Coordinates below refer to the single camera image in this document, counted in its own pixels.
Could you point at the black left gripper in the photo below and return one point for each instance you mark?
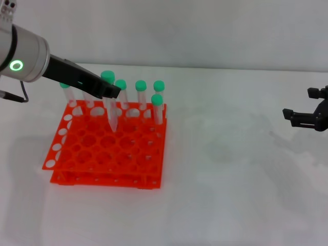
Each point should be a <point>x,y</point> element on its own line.
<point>74,75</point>

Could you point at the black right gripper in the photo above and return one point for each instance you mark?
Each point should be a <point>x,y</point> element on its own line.
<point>323,115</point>

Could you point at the orange plastic test tube rack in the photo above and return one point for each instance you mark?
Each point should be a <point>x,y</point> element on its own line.
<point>107,148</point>

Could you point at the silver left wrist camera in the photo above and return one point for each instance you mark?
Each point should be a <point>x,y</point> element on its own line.
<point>6,10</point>

